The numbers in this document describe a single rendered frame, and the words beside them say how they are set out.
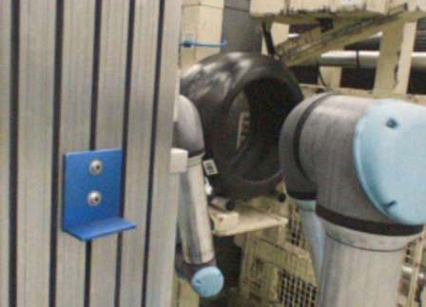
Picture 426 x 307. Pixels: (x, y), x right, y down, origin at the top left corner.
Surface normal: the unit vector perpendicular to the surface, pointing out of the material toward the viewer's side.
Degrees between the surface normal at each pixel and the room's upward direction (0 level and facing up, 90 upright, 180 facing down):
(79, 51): 90
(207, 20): 90
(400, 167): 82
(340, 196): 90
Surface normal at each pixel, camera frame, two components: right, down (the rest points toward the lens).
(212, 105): -0.11, -0.10
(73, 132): 0.75, 0.17
